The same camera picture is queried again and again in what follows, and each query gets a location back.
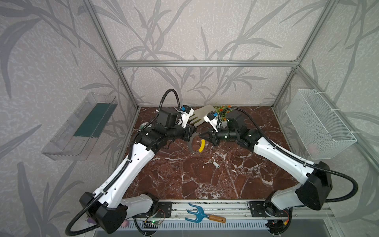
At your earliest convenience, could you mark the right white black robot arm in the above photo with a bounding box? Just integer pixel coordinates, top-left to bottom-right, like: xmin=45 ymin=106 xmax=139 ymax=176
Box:
xmin=200 ymin=110 xmax=332 ymax=217

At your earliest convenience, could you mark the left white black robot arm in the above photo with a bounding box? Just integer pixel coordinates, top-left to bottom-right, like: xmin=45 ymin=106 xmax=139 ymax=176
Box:
xmin=66 ymin=105 xmax=196 ymax=236

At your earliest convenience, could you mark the white pot with flowers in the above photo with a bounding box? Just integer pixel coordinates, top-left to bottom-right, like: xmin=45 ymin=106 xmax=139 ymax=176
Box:
xmin=214 ymin=105 xmax=232 ymax=128

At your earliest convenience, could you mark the beige gardening glove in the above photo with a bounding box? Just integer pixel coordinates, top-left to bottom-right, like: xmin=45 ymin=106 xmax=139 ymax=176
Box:
xmin=189 ymin=105 xmax=215 ymax=127

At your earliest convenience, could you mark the left green circuit board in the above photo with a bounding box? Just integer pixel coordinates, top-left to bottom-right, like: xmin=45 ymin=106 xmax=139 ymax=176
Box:
xmin=143 ymin=219 xmax=164 ymax=229

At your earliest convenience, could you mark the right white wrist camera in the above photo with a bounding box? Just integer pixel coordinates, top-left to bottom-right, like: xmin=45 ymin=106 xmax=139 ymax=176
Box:
xmin=203 ymin=111 xmax=219 ymax=133

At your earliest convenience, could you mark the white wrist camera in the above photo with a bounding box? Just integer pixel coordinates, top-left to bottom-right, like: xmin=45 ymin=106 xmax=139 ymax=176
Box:
xmin=203 ymin=111 xmax=219 ymax=133
xmin=178 ymin=105 xmax=194 ymax=128

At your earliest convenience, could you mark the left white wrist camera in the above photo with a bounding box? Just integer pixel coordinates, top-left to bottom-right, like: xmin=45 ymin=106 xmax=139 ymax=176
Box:
xmin=178 ymin=105 xmax=194 ymax=128

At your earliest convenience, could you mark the right black arm cable conduit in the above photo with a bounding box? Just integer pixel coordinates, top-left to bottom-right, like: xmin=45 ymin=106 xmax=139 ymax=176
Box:
xmin=217 ymin=107 xmax=359 ymax=203

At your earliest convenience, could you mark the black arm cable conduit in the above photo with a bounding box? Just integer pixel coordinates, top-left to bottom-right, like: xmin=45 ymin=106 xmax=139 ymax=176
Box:
xmin=217 ymin=107 xmax=359 ymax=203
xmin=65 ymin=88 xmax=181 ymax=237

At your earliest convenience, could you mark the left black arm cable conduit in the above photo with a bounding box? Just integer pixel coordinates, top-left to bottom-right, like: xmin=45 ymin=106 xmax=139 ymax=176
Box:
xmin=65 ymin=88 xmax=181 ymax=237

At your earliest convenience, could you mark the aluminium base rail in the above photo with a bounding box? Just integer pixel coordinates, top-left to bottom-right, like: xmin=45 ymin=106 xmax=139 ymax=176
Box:
xmin=88 ymin=199 xmax=334 ymax=221

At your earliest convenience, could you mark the blue hand rake wooden handle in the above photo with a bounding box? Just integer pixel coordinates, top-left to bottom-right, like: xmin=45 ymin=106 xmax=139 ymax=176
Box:
xmin=185 ymin=202 xmax=226 ymax=224

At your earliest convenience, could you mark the white wire mesh basket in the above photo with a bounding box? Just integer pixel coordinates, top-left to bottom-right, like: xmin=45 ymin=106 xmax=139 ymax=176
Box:
xmin=286 ymin=89 xmax=357 ymax=160

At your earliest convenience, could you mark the right circuit board with wires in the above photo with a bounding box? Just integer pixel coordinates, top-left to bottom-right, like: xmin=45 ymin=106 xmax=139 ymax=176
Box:
xmin=265 ymin=219 xmax=291 ymax=234

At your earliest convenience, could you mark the clear plastic wall shelf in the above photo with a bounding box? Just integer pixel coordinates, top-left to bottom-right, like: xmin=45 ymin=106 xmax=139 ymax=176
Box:
xmin=41 ymin=92 xmax=118 ymax=161

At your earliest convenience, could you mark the purple trowel pink handle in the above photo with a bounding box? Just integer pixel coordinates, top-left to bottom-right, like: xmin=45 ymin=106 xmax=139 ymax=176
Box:
xmin=87 ymin=218 xmax=130 ymax=228

